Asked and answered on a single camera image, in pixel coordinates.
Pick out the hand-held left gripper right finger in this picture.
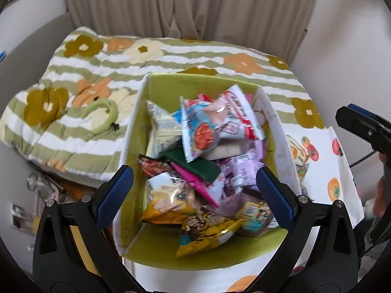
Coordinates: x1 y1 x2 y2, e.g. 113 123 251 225
253 167 360 288

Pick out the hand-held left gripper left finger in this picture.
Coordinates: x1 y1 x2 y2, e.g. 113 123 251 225
32 164 144 289

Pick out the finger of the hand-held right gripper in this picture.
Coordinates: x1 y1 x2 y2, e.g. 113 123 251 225
335 104 391 167

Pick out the white box with green lining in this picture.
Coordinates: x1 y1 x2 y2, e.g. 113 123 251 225
112 73 302 271

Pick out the magenta edged snack packet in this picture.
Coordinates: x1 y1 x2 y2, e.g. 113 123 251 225
170 162 227 208

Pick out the red and white snack packet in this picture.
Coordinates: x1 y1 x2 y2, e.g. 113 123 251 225
180 85 266 163

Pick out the person's right hand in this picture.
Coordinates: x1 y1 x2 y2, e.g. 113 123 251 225
374 152 391 218

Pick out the pale printed snack packet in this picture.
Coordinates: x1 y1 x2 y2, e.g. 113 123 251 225
285 136 310 190

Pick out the white cloth with orange print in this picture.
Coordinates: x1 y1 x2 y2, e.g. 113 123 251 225
131 125 365 293

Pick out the dark red snack packet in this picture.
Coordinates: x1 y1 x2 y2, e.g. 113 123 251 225
138 154 175 178

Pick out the clear plastic bottle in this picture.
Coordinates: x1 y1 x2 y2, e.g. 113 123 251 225
27 172 60 202

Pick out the yellow and brown snack packet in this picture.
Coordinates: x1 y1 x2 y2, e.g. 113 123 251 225
175 210 244 258

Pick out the dark green snack packet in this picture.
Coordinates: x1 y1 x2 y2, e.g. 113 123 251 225
158 148 226 184

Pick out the green striped floral blanket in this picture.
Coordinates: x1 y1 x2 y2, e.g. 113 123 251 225
0 26 326 181

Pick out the black cable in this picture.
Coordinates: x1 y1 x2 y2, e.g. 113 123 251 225
348 149 377 168

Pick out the wall socket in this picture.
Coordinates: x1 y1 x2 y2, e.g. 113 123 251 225
10 203 35 228

